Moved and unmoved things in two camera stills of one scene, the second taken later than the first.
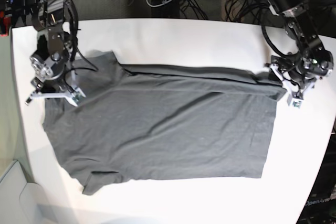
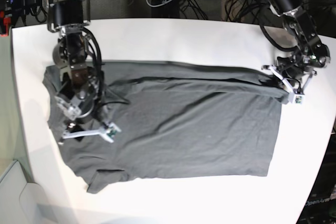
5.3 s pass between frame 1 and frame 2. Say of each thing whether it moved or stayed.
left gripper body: moved
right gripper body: stayed
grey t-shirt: stayed
